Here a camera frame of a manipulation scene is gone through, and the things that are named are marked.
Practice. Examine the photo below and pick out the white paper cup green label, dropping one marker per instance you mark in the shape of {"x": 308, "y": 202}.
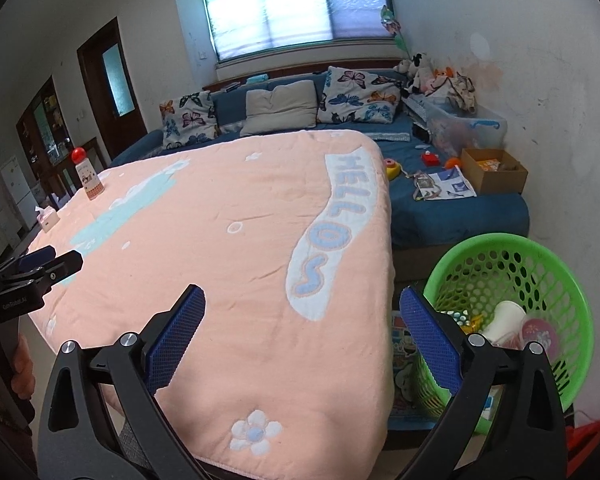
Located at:
{"x": 505, "y": 317}

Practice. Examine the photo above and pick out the cartoon printed box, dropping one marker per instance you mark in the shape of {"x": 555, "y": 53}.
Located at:
{"x": 402, "y": 350}

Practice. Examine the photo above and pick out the small red toy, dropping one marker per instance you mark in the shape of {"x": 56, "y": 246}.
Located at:
{"x": 430, "y": 158}

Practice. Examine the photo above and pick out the teal tissue pack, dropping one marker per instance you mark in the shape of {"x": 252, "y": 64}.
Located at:
{"x": 257, "y": 78}

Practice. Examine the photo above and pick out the person's left hand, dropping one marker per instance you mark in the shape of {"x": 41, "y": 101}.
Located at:
{"x": 22, "y": 365}

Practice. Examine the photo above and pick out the blue white booklet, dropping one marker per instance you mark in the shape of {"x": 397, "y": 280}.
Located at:
{"x": 450, "y": 185}

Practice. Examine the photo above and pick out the white fridge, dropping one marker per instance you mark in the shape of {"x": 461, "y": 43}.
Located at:
{"x": 15, "y": 190}

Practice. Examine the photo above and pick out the yellow pink toy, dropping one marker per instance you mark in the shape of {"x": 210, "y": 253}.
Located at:
{"x": 392, "y": 169}

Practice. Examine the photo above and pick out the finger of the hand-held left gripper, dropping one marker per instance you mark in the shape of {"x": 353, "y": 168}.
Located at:
{"x": 35, "y": 257}
{"x": 60, "y": 265}

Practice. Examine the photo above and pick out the dark wooden door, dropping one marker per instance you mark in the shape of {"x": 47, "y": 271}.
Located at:
{"x": 92, "y": 95}

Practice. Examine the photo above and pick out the beige cushion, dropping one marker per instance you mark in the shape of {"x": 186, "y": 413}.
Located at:
{"x": 280, "y": 107}

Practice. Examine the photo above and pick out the small orange toy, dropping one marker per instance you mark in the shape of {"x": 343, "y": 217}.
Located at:
{"x": 453, "y": 163}

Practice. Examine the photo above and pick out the red printed noodle cup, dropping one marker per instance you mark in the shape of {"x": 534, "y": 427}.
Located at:
{"x": 540, "y": 335}

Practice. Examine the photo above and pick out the pink printed blanket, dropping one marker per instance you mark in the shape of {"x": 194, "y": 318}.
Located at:
{"x": 205, "y": 210}

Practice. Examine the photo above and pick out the pink tissue box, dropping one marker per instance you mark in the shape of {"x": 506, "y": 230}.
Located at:
{"x": 47, "y": 220}

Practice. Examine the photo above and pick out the butterfly print pillow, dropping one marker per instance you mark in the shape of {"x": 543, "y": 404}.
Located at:
{"x": 360, "y": 95}
{"x": 190, "y": 120}

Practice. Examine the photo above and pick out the blue sofa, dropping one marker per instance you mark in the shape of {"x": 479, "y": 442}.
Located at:
{"x": 455, "y": 215}

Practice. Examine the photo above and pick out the red capped bottle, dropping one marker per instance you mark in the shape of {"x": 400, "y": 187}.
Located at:
{"x": 90, "y": 182}

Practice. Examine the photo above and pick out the window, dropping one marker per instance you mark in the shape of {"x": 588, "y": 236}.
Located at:
{"x": 280, "y": 10}

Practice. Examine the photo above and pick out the dark wooden cabinet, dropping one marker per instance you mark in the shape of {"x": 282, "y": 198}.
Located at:
{"x": 50, "y": 120}

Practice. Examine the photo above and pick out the person's plaid trouser leg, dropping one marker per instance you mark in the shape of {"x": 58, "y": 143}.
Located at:
{"x": 130, "y": 445}

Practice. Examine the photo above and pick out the black white cow plush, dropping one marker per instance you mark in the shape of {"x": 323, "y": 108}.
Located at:
{"x": 415, "y": 72}

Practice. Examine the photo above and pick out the clear plastic storage box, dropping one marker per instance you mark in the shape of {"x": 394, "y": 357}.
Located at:
{"x": 480, "y": 130}

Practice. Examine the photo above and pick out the cardboard box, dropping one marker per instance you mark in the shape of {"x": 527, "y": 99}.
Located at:
{"x": 500, "y": 182}

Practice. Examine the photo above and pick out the small black box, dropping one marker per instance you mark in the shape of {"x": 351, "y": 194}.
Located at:
{"x": 420, "y": 133}

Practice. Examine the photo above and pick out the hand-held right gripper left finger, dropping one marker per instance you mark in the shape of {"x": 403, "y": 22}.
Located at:
{"x": 177, "y": 340}

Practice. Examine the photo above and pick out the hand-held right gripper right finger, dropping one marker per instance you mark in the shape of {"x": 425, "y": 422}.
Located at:
{"x": 430, "y": 340}

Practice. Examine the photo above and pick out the flower pinwheel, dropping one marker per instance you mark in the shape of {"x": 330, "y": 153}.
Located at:
{"x": 392, "y": 25}

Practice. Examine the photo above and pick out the green plastic basket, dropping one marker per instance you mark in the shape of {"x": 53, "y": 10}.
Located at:
{"x": 575, "y": 300}

